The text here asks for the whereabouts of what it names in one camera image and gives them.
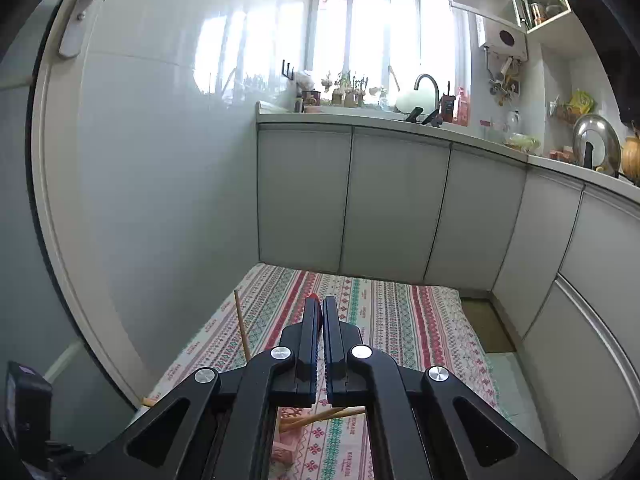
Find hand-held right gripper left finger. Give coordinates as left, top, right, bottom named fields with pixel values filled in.
left=75, top=294, right=322, bottom=480

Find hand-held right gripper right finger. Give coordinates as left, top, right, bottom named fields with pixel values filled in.
left=322, top=296, right=576, bottom=480

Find pink lattice utensil basket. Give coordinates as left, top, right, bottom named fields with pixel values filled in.
left=272, top=406, right=313, bottom=467

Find striped patterned tablecloth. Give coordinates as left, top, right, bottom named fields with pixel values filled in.
left=145, top=262, right=501, bottom=480

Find white kitchen base cabinets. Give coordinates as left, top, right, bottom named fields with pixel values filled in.
left=256, top=122, right=640, bottom=461

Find white kitchen countertop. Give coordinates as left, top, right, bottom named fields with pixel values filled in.
left=256, top=102, right=640, bottom=193

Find small potted plants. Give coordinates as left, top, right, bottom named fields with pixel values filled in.
left=320, top=71, right=371, bottom=108

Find pale green melon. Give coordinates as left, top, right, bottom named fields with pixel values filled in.
left=394, top=87, right=437, bottom=115

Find pink detergent bottle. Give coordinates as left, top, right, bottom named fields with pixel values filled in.
left=452, top=87, right=471, bottom=127

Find green vegetables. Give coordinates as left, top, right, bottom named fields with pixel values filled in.
left=505, top=132, right=543, bottom=153

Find curved metal faucet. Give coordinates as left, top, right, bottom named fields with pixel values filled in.
left=414, top=74, right=441, bottom=111

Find kitchen window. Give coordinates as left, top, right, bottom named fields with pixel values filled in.
left=312, top=0, right=473, bottom=106

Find steel pot lid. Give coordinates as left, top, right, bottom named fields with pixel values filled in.
left=571, top=114, right=622, bottom=173

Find yellow snack packet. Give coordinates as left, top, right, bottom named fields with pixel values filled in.
left=570, top=90, right=596, bottom=116

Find orange pumpkin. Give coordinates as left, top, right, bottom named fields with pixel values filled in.
left=620, top=132, right=640, bottom=178

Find white water heater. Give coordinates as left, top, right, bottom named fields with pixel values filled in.
left=480, top=15, right=529, bottom=61

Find black range hood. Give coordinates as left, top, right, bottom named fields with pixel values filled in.
left=565, top=0, right=640, bottom=126

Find white door frame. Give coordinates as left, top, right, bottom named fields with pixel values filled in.
left=30, top=0, right=151, bottom=411

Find steel cabinet handle rail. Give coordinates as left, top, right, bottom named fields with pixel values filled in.
left=555, top=275, right=640, bottom=391

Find white door handle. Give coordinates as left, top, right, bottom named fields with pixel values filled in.
left=59, top=0, right=110, bottom=58

